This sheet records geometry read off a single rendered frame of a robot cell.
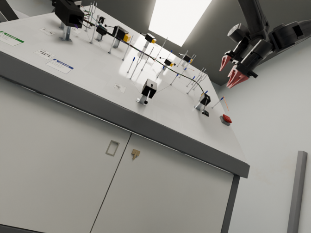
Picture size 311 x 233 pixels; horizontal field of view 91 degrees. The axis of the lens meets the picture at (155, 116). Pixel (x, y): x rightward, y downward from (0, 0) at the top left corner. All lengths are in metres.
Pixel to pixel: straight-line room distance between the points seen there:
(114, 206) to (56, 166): 0.25
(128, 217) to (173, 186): 0.21
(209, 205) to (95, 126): 0.60
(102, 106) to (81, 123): 0.10
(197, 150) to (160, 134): 0.18
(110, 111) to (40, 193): 0.34
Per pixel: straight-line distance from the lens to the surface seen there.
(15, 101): 0.67
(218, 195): 0.85
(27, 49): 0.73
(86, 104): 0.58
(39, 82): 0.62
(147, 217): 0.71
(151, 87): 0.60
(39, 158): 0.64
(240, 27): 0.91
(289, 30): 0.76
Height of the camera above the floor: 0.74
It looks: 14 degrees up
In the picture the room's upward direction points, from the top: 21 degrees clockwise
